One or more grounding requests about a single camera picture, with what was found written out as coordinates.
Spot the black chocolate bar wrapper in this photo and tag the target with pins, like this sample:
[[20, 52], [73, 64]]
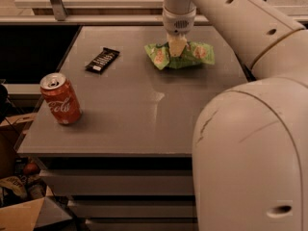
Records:
[[102, 60]]

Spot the green rice chip bag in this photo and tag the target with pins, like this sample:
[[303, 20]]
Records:
[[194, 53]]

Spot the cardboard box left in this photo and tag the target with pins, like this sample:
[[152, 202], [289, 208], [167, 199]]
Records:
[[26, 204]]

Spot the red coke can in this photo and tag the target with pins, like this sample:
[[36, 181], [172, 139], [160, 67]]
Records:
[[60, 97]]

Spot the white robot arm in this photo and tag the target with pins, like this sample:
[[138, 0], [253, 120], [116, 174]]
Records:
[[250, 143]]

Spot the grey drawer cabinet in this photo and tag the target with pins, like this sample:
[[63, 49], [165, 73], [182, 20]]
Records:
[[126, 164]]

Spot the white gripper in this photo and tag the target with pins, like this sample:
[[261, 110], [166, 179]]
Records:
[[178, 23]]

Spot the metal railing frame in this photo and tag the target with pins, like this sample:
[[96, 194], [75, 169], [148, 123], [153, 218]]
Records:
[[298, 9]]

